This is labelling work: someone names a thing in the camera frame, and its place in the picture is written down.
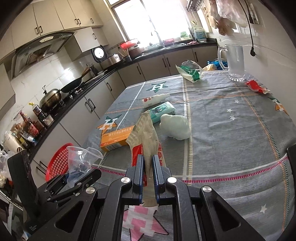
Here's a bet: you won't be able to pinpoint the black power cable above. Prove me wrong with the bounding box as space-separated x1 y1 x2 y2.
244 0 257 57

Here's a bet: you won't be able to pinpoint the clear glass pitcher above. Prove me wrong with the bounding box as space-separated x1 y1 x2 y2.
217 44 245 81

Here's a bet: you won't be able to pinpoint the blue packet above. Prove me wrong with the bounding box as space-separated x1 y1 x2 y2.
203 60 220 71

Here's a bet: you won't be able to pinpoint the grey star print tablecloth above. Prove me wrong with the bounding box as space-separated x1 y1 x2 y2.
82 70 296 241

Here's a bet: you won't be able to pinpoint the chrome kitchen faucet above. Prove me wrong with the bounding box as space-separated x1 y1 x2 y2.
151 30 166 48

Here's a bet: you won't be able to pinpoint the dark bottle yellow cap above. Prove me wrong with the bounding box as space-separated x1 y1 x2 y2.
29 102 45 126

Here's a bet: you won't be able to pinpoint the white plastic bottle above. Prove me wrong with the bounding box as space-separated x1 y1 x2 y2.
142 94 170 109

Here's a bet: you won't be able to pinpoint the black wok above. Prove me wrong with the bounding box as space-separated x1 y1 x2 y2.
60 67 90 93

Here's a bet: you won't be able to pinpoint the red label sauce bottle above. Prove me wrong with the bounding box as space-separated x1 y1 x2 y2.
20 111 38 137

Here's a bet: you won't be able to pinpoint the blue white detergent jug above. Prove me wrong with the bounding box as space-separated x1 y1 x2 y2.
193 27 207 42

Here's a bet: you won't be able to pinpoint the green tissue pack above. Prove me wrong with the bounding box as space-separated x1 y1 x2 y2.
148 101 176 124

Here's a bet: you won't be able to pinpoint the orange medicine box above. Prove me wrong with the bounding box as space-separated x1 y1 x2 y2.
100 126 136 152

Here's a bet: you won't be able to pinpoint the brown clay pot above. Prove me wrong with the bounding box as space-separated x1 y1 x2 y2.
128 45 145 59

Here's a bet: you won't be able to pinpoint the beige paper wrapper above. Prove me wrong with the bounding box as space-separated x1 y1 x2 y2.
127 109 167 208

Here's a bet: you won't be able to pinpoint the metal wall rack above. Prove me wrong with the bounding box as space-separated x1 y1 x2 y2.
186 0 204 12

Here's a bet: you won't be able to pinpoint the hanging plastic bags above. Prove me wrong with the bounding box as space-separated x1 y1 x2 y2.
208 0 249 36

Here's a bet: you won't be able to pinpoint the green white food bag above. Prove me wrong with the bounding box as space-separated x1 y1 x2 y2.
175 60 204 82

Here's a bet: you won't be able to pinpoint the beige upper kitchen cabinets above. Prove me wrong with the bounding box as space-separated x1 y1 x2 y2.
0 0 109 52

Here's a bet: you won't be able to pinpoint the plastic bags on counter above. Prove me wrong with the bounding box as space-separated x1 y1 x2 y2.
0 148 14 188

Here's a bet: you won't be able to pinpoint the clear plastic cup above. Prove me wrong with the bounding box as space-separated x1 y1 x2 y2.
67 146 104 188

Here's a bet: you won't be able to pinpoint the steel electric cooker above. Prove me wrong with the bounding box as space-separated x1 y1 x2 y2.
105 53 123 66

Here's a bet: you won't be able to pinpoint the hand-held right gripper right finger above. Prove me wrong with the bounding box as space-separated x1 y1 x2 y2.
151 155 266 241

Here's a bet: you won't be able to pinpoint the small red wrapper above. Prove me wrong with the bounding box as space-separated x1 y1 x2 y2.
245 79 270 94

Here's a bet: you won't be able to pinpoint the utensil holder with chopsticks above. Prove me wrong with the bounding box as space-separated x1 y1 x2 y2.
118 46 132 62

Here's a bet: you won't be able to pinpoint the white black rice cooker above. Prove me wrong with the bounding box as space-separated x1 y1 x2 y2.
92 46 107 63

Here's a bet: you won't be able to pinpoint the black chair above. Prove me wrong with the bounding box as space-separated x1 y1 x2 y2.
286 141 296 176

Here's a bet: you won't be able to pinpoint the crumpled white plastic bag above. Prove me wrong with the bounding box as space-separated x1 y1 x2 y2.
159 113 191 141

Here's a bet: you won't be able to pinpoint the kitchen window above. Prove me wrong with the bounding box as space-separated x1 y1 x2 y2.
111 0 197 44

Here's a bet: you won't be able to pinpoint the red plastic strainer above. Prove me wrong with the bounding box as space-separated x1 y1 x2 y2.
120 40 139 49

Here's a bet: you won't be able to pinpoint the black kitchen countertop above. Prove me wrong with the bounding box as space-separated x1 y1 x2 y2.
28 42 218 160

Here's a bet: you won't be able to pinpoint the steel range hood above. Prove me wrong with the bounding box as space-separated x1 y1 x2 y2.
10 31 77 79

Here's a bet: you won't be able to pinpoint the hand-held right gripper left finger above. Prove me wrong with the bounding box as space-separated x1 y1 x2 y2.
39 155 146 241

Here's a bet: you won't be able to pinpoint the red plastic basket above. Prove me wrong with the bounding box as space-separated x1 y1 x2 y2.
46 143 80 182

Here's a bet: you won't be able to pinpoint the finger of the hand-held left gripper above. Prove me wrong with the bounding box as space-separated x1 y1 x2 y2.
45 174 70 193
50 170 102 204

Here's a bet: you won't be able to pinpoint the steel pot with lid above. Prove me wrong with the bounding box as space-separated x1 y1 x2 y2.
39 85 63 113

